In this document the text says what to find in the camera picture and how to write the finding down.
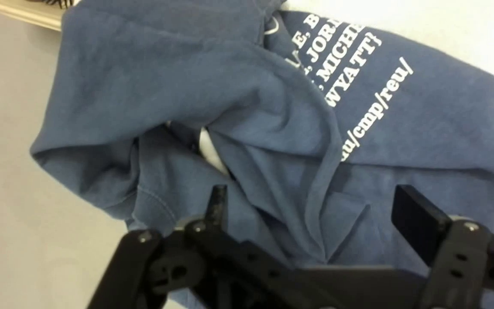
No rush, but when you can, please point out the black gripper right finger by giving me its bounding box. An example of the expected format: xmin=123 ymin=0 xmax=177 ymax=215
xmin=392 ymin=186 xmax=494 ymax=309

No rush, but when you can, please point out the blue t-shirt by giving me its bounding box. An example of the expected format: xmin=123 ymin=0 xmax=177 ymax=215
xmin=32 ymin=0 xmax=494 ymax=270

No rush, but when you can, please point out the beige tray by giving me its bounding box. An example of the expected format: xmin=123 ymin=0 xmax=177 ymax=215
xmin=0 ymin=0 xmax=81 ymax=32

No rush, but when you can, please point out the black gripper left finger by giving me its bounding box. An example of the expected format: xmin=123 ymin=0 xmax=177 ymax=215
xmin=88 ymin=186 xmax=292 ymax=309

